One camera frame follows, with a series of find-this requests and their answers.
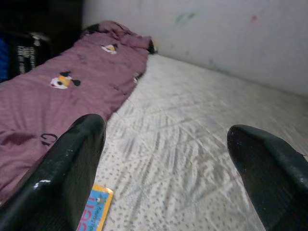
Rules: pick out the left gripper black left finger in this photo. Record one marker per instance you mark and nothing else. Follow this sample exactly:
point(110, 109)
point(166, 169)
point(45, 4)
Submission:
point(60, 180)

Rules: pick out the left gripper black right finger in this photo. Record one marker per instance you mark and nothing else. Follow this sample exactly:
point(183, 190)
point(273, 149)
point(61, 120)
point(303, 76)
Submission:
point(276, 183)

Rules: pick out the yellow blue children's book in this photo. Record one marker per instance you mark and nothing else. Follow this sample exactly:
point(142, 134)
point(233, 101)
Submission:
point(96, 209)

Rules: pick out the purple cartoon print blanket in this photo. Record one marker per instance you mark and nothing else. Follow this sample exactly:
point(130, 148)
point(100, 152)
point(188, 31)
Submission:
point(72, 101)

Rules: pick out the white quilted mattress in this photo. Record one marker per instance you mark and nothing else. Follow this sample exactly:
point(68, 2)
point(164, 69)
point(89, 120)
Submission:
point(180, 144)

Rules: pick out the black white striped bag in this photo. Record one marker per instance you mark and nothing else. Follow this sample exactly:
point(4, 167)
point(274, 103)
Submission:
point(29, 55)

